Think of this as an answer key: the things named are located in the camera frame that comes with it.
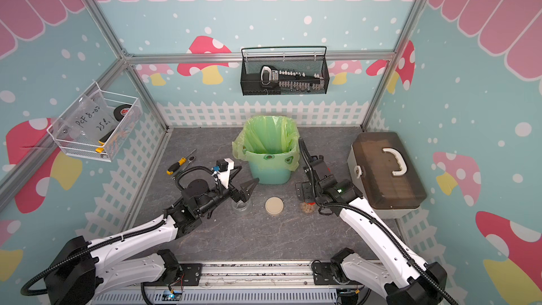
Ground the black wire mesh basket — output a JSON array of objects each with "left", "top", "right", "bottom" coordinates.
[{"left": 240, "top": 46, "right": 330, "bottom": 96}]

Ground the yellow utility knife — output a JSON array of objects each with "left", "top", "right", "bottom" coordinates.
[{"left": 95, "top": 130, "right": 116, "bottom": 155}]

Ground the brown lidded tool box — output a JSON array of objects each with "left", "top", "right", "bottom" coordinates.
[{"left": 347, "top": 131, "right": 427, "bottom": 219}]

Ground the black tape roll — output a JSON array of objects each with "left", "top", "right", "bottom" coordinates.
[{"left": 114, "top": 104, "right": 132, "bottom": 121}]

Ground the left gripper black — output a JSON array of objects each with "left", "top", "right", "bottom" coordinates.
[{"left": 198, "top": 178, "right": 259, "bottom": 217}]

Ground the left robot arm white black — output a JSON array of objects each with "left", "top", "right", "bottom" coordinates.
[{"left": 20, "top": 159, "right": 259, "bottom": 304}]

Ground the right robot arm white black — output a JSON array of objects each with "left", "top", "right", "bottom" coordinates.
[{"left": 299, "top": 138, "right": 456, "bottom": 304}]

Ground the yellow black screwdriver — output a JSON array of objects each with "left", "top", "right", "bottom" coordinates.
[{"left": 167, "top": 149, "right": 197, "bottom": 175}]

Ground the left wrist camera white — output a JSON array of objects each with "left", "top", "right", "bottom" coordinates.
[{"left": 213, "top": 158, "right": 234, "bottom": 189}]

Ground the socket wrench set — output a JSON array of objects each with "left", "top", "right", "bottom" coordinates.
[{"left": 259, "top": 66, "right": 327, "bottom": 94}]

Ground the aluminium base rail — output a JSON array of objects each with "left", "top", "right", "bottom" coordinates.
[{"left": 92, "top": 260, "right": 392, "bottom": 304}]

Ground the green trash bin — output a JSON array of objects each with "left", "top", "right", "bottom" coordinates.
[{"left": 246, "top": 151, "right": 299, "bottom": 185}]

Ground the green plastic bin liner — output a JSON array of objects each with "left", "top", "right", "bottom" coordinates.
[{"left": 232, "top": 116, "right": 300, "bottom": 172}]

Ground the clear wall bin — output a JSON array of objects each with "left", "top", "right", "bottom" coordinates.
[{"left": 47, "top": 82, "right": 143, "bottom": 162}]

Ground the peanut jar beige lid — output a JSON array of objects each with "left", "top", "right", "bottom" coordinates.
[{"left": 231, "top": 200, "right": 252, "bottom": 215}]

